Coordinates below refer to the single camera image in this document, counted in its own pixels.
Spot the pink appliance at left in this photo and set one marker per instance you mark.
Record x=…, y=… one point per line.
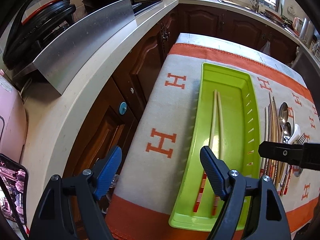
x=13, y=121

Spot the silver metal fork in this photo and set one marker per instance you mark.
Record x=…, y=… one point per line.
x=301, y=139

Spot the green plastic utensil tray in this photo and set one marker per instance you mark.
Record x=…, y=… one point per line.
x=241, y=140

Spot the cream red-striped chopstick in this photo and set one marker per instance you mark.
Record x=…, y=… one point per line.
x=289, y=167
x=217, y=101

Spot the orange beige H-pattern cloth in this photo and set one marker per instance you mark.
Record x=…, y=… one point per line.
x=152, y=173

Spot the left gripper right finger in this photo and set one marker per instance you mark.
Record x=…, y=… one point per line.
x=266, y=218

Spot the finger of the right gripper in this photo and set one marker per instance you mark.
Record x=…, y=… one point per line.
x=305, y=156

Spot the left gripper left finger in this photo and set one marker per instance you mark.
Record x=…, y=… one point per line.
x=53, y=217

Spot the steel electric kettle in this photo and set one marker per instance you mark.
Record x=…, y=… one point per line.
x=307, y=32

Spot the curved steel splash panel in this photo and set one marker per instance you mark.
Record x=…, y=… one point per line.
x=61, y=60

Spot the black gas stove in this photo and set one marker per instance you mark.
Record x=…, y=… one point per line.
x=143, y=6

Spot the smartphone with lit screen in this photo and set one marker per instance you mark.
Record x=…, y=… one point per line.
x=15, y=178

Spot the plain wooden chopstick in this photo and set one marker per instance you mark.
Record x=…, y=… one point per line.
x=263, y=160

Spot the large steel ladle spoon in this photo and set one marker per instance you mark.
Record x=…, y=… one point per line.
x=296, y=170

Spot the white ceramic spoon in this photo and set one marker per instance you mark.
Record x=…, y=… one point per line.
x=296, y=134

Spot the dark wooden base cabinets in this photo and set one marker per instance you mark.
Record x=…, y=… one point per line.
x=116, y=112

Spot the long silver metal spoon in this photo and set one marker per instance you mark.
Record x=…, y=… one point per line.
x=283, y=115

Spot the cream chopstick red striped end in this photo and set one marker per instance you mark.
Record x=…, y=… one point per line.
x=211, y=138

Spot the small silver spoon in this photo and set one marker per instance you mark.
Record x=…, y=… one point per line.
x=286, y=132

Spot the brown bamboo chopstick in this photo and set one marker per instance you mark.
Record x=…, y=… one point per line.
x=274, y=138

